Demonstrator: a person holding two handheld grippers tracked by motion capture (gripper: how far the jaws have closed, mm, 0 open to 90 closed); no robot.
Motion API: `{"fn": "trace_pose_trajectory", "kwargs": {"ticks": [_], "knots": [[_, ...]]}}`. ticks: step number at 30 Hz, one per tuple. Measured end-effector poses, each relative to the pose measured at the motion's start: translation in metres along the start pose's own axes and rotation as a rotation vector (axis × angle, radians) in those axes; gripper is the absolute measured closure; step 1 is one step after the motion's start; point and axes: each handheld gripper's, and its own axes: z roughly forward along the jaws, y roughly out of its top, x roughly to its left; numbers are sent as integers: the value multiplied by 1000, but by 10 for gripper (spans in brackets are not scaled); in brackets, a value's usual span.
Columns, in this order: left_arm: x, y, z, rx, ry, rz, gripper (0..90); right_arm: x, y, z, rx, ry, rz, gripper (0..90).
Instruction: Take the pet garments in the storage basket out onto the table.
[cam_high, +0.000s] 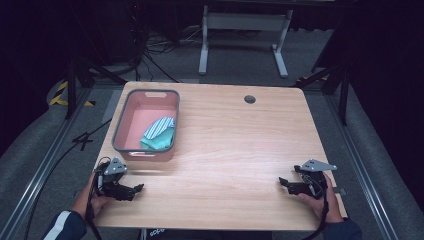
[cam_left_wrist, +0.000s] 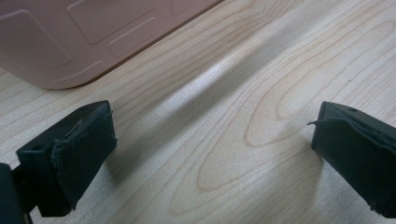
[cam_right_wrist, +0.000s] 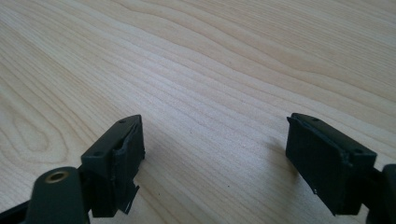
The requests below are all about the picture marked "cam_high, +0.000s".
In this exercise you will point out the pink storage basket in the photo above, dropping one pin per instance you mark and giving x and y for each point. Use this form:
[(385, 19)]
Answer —
[(146, 125)]

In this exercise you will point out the striped blue white cloth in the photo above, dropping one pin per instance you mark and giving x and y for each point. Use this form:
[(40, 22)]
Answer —
[(160, 127)]

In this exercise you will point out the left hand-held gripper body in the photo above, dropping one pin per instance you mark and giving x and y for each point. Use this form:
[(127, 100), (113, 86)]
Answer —
[(111, 180)]

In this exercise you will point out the black tripod stand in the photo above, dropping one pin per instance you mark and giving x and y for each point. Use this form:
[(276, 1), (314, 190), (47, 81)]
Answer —
[(328, 83), (81, 76)]

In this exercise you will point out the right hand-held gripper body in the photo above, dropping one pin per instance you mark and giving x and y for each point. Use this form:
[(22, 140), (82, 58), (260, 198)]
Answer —
[(311, 180)]

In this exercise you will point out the white metal table frame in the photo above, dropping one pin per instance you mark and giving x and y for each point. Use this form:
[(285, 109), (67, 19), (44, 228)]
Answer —
[(245, 36)]

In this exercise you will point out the person's left hand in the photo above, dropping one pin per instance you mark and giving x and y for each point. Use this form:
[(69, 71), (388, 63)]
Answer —
[(90, 198)]

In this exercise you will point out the person's right hand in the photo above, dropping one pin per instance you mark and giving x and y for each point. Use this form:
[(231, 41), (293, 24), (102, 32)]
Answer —
[(321, 203)]

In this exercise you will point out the grey table grommet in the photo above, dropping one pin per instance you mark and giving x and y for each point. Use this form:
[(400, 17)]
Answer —
[(249, 99)]

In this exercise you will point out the yellow black hazard tape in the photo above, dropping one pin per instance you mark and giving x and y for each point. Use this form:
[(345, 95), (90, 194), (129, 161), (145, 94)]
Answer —
[(65, 96)]

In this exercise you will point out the teal green cloth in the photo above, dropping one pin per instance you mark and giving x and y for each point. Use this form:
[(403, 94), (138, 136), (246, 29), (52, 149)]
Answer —
[(159, 142)]

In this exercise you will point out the grey metal floor rail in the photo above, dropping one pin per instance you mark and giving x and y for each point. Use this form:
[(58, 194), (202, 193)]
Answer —
[(40, 173), (360, 170)]

